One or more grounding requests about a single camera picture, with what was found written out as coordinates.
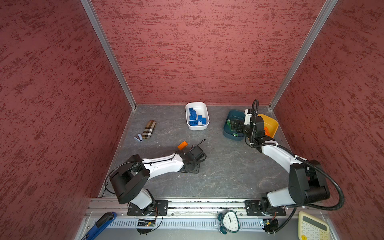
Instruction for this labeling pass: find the orange lego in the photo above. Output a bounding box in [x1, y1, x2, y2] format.
[178, 141, 188, 151]
[264, 127, 270, 136]

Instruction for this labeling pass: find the blue lego long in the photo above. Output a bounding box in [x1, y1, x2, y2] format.
[189, 120, 199, 126]

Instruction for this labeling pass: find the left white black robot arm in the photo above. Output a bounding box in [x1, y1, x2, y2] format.
[107, 145, 207, 215]

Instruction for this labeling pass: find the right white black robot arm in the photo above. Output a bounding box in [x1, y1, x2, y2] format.
[224, 110, 330, 216]

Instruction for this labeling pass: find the yellow rectangular container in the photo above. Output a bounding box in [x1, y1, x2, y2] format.
[258, 114, 279, 138]

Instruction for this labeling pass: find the teal rectangular container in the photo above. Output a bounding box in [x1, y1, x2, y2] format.
[223, 110, 245, 141]

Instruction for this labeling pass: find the white rectangular container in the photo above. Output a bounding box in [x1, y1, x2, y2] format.
[185, 102, 210, 131]

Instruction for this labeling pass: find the plaid brown cylinder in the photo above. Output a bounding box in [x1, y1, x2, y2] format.
[142, 120, 157, 139]

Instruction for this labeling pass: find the small grey clip object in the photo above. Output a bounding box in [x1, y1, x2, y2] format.
[134, 134, 143, 142]

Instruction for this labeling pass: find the white analog clock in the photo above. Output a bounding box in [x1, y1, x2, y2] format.
[218, 211, 240, 235]

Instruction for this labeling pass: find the yellow calculator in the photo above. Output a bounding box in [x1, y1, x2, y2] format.
[298, 211, 331, 240]

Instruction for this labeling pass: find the blue utility knife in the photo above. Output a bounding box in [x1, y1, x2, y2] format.
[81, 212, 117, 240]

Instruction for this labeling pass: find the black corrugated cable hose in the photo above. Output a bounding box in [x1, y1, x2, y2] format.
[250, 98, 345, 211]

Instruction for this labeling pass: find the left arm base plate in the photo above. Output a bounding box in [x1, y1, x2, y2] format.
[127, 200, 169, 217]

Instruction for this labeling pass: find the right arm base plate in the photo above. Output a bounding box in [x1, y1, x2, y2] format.
[245, 199, 287, 217]

